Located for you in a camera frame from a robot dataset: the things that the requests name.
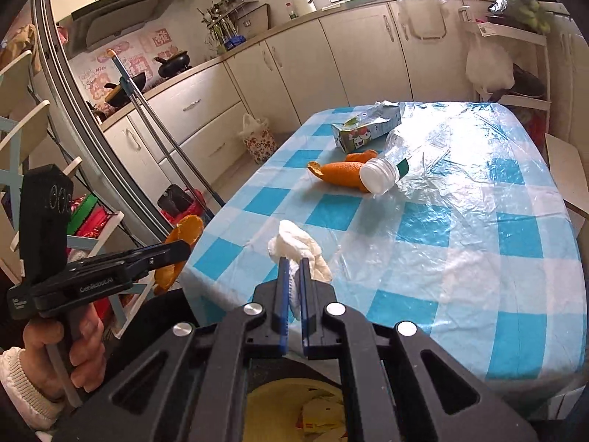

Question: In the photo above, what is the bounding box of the white tissue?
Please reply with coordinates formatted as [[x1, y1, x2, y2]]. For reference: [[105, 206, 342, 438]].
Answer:
[[268, 220, 332, 319]]

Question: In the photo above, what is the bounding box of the yellow red snack wrapper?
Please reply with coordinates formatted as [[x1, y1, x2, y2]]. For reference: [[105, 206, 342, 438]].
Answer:
[[296, 396, 348, 442]]

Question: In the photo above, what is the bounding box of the yellow trash bucket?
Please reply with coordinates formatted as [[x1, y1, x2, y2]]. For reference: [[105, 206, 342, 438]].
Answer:
[[243, 378, 343, 441]]

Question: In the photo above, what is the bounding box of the floral shopping bag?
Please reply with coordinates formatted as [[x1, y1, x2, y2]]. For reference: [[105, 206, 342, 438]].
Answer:
[[239, 113, 278, 165]]

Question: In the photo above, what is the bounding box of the blue checkered plastic tablecloth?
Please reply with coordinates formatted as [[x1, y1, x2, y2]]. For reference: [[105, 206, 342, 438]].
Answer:
[[179, 102, 587, 405]]

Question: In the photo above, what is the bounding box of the green white milk carton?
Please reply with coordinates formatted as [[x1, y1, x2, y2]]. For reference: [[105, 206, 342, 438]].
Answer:
[[331, 101, 401, 154]]

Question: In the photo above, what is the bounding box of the clear plastic bottle white cap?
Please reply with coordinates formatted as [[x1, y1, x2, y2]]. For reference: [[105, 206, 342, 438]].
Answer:
[[359, 127, 448, 196]]

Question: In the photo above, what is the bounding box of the black wok pan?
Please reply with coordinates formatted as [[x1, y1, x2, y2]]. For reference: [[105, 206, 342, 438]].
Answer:
[[154, 51, 191, 79]]

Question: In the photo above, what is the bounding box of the black range hood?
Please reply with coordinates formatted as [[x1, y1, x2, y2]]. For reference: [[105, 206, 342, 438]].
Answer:
[[59, 0, 174, 60]]

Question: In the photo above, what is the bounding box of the white folding stool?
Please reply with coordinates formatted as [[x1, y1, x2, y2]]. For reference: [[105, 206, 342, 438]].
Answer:
[[545, 134, 588, 220]]

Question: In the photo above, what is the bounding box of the white plastic bag hanging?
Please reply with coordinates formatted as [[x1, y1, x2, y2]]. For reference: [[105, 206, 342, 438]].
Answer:
[[465, 34, 515, 95]]

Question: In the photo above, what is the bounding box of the white electric kettle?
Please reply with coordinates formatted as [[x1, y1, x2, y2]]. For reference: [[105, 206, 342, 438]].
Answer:
[[293, 0, 317, 16]]

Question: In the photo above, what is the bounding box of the white shelf rack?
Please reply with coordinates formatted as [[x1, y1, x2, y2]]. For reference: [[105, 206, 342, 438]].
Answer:
[[458, 6, 551, 113]]

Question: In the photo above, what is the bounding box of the bag of green vegetables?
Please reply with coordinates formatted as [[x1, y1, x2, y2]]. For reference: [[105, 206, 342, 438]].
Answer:
[[489, 0, 551, 35]]

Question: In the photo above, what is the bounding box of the blue handled broom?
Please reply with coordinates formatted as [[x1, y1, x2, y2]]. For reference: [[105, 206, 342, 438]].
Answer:
[[107, 49, 225, 222]]

